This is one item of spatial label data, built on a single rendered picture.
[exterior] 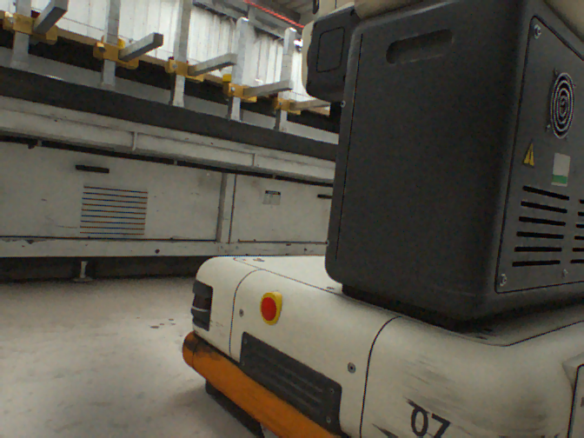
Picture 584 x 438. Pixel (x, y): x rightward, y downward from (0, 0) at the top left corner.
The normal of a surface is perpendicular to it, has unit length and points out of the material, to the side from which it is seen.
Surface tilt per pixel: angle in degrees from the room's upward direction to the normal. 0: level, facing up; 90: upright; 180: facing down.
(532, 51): 90
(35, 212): 90
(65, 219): 90
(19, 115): 90
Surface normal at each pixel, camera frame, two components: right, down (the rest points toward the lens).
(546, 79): 0.65, 0.11
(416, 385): -0.76, -0.05
